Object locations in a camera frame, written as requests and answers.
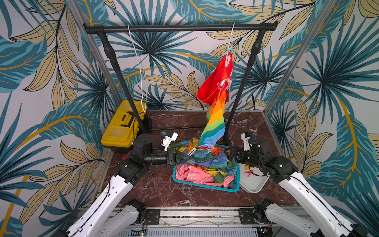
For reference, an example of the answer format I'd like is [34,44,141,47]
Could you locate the teal plastic basket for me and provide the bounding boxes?
[172,147,240,193]

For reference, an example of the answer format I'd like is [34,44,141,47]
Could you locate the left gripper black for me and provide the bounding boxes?
[144,148,190,167]

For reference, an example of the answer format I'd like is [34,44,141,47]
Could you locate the black clothes rack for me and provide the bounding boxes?
[83,21,278,146]

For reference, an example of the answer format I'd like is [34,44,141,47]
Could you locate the left aluminium frame post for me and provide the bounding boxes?
[66,0,122,106]

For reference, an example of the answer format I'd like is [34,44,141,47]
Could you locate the rainbow striped jacket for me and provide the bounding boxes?
[170,138,237,175]

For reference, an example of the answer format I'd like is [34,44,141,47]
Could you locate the pink clothespin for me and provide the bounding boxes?
[245,170,254,177]

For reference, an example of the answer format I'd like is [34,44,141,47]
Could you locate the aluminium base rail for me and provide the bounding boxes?
[69,206,300,237]

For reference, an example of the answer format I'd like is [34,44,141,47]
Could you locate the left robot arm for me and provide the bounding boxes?
[57,133,196,237]

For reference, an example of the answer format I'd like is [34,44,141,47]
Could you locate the right aluminium frame post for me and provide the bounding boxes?
[264,0,337,116]

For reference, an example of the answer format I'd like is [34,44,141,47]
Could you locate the aluminium frame post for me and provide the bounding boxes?
[264,0,337,116]
[66,0,122,106]

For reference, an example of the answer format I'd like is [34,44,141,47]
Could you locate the white clear clothespin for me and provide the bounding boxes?
[188,148,197,156]

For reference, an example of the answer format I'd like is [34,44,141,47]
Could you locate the yellow black toolbox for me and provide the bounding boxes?
[101,100,140,154]

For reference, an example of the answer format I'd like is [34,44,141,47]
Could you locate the pink bear-print jacket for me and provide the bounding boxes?
[173,165,236,189]

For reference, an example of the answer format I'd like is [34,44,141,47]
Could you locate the white plastic tray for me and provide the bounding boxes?
[239,164,268,194]

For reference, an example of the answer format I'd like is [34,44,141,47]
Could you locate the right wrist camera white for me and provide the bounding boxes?
[241,132,255,151]

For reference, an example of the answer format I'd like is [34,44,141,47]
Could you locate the white wire hanger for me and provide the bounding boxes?
[127,25,147,112]
[225,23,235,67]

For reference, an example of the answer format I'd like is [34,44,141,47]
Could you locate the rainbow jacket red hood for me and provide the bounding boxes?
[196,52,234,148]

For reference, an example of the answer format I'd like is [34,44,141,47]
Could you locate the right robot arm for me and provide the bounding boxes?
[228,136,368,237]

